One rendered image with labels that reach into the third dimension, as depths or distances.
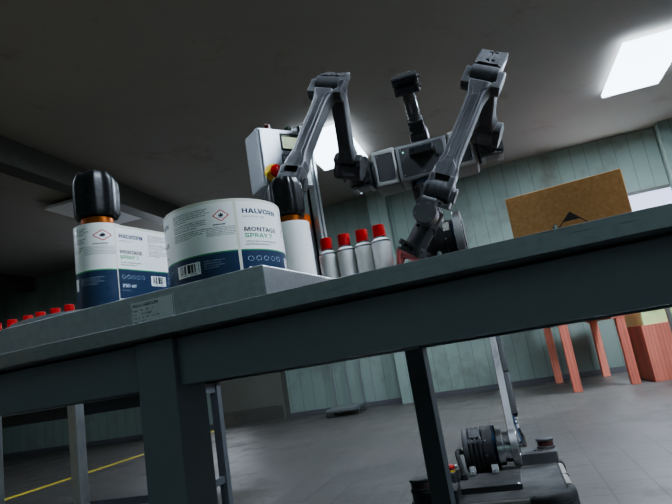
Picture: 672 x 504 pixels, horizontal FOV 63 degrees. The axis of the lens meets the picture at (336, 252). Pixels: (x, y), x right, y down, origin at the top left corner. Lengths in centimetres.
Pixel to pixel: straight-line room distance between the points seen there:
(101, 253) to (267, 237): 34
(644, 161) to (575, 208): 762
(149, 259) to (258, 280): 49
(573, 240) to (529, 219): 109
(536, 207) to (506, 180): 732
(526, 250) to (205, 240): 52
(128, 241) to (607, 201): 118
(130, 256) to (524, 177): 813
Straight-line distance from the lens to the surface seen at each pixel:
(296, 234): 121
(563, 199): 161
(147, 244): 116
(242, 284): 71
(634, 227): 53
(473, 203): 886
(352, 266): 146
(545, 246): 53
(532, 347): 862
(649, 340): 703
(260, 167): 167
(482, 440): 224
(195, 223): 89
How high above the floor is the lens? 74
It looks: 11 degrees up
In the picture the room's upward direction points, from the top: 9 degrees counter-clockwise
